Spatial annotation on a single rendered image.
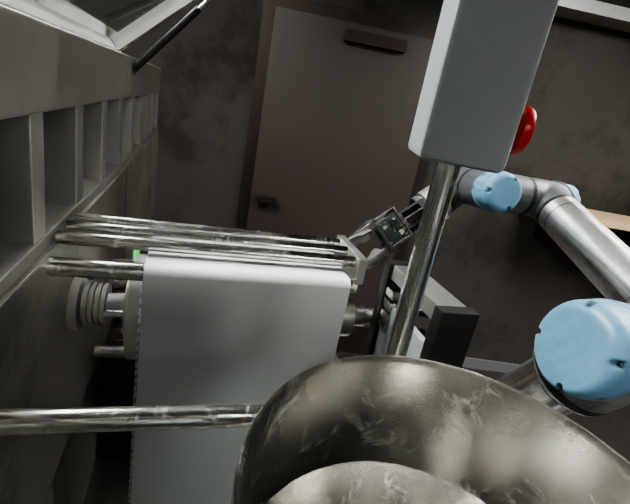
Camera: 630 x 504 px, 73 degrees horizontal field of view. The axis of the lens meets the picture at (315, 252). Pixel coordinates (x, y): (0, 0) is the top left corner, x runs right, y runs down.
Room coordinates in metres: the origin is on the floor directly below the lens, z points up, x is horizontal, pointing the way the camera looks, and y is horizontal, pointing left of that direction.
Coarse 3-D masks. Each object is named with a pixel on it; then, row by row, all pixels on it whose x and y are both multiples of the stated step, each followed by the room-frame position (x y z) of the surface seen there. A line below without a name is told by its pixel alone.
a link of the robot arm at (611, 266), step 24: (552, 192) 0.82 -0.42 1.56; (576, 192) 0.85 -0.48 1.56; (552, 216) 0.78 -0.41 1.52; (576, 216) 0.75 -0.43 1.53; (576, 240) 0.71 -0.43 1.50; (600, 240) 0.68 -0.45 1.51; (576, 264) 0.70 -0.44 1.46; (600, 264) 0.65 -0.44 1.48; (624, 264) 0.63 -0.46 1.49; (600, 288) 0.64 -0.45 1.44; (624, 288) 0.60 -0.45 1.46
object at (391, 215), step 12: (420, 204) 0.87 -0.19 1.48; (384, 216) 0.92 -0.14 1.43; (396, 216) 0.86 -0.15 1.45; (408, 216) 0.86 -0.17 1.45; (420, 216) 0.88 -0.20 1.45; (384, 228) 0.85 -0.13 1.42; (396, 228) 0.85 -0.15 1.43; (408, 228) 0.85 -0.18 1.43; (384, 240) 0.85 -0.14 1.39; (396, 240) 0.84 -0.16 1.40
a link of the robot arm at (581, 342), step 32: (544, 320) 0.51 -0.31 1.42; (576, 320) 0.47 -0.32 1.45; (608, 320) 0.44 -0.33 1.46; (544, 352) 0.49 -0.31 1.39; (576, 352) 0.45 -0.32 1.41; (608, 352) 0.42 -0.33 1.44; (512, 384) 0.55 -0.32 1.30; (544, 384) 0.49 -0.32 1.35; (576, 384) 0.43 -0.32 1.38; (608, 384) 0.41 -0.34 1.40
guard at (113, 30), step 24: (24, 0) 0.43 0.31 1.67; (48, 0) 0.47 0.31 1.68; (72, 0) 0.52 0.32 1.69; (96, 0) 0.57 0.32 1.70; (120, 0) 0.64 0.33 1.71; (144, 0) 0.73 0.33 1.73; (168, 0) 0.84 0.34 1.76; (72, 24) 0.59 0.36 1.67; (96, 24) 0.67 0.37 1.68; (120, 24) 0.76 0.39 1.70
